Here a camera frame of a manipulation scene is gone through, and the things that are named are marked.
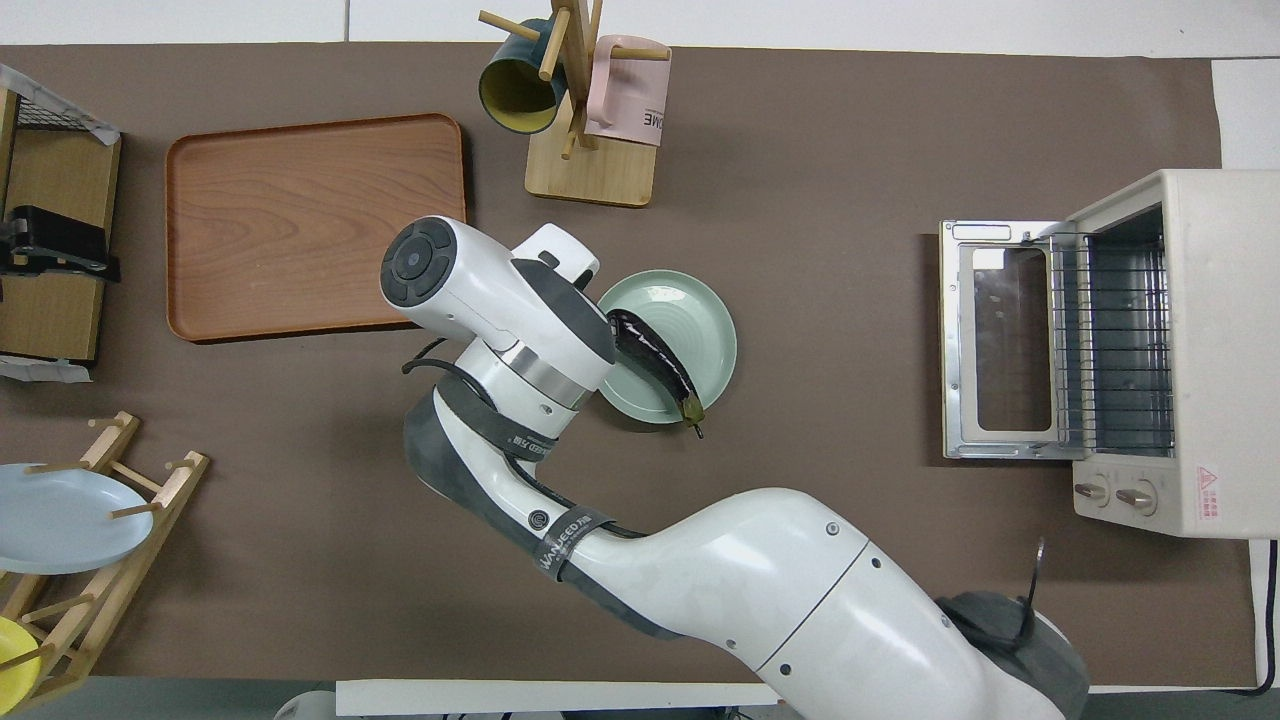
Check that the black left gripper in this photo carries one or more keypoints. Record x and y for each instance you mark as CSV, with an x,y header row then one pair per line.
x,y
55,235

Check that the dark purple eggplant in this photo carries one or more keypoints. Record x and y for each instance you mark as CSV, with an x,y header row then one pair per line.
x,y
660,365

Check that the pale green plate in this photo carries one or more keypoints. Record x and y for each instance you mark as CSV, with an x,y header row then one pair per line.
x,y
695,320

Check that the white toaster oven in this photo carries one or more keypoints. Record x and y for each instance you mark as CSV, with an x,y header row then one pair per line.
x,y
1210,350

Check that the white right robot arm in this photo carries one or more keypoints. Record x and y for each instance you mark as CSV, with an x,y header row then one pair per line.
x,y
750,590

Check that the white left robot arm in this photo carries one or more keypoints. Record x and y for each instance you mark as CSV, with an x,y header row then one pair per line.
x,y
305,708

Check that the white crumpled plastic sheet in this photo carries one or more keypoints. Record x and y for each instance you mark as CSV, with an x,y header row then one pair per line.
x,y
40,368
95,125

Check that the brown wooden tray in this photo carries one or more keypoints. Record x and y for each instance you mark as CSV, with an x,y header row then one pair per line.
x,y
300,230

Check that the wooden plate rack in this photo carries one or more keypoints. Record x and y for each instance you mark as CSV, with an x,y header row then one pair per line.
x,y
170,490

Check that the light blue plate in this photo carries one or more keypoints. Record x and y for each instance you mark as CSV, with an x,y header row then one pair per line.
x,y
60,520

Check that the yellow plate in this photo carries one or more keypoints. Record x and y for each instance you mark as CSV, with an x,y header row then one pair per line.
x,y
15,665

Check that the dark blue mug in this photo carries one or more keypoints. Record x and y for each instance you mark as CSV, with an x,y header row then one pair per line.
x,y
515,95

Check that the wooden mug tree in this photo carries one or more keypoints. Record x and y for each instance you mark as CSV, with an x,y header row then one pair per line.
x,y
600,175

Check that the pink mug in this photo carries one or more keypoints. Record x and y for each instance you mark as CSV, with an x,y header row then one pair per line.
x,y
630,95

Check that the brown table mat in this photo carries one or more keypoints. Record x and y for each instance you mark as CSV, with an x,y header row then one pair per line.
x,y
820,150

